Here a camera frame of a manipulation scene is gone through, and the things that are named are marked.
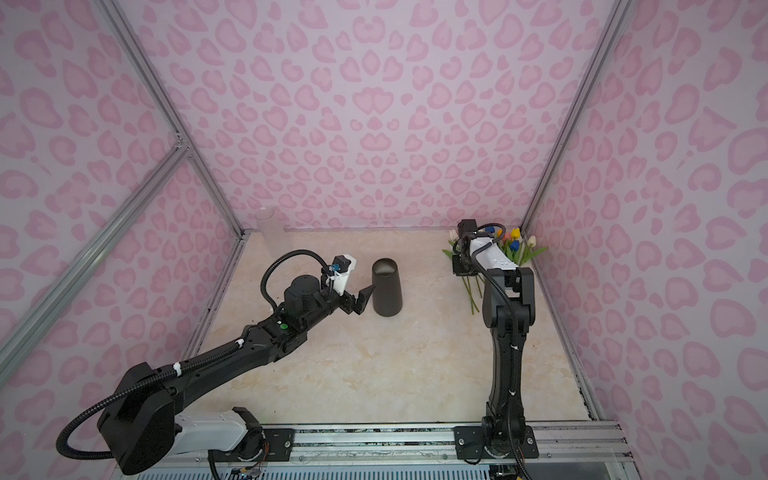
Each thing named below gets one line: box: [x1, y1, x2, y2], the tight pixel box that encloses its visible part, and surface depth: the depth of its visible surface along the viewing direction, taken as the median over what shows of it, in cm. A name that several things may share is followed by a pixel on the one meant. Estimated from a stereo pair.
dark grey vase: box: [372, 257, 403, 317], surface depth 90 cm
